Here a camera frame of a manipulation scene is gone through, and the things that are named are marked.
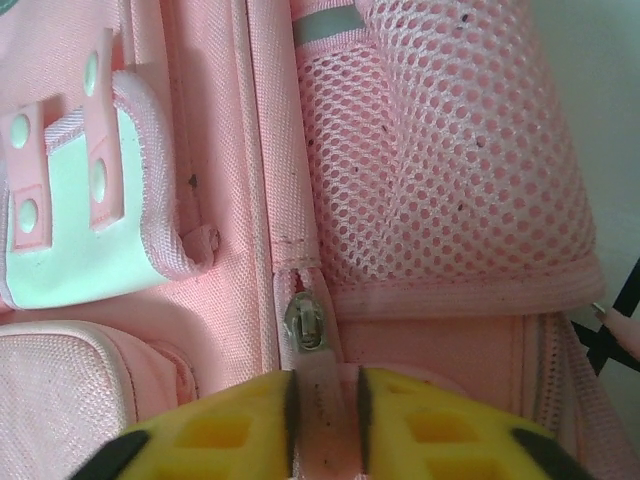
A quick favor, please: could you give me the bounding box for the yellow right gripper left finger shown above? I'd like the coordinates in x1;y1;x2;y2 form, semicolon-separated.
74;369;301;480

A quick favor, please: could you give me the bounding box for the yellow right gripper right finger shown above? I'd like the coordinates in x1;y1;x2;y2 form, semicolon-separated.
356;368;604;480

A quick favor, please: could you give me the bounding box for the pink student backpack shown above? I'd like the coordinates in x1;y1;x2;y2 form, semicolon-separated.
0;0;640;480

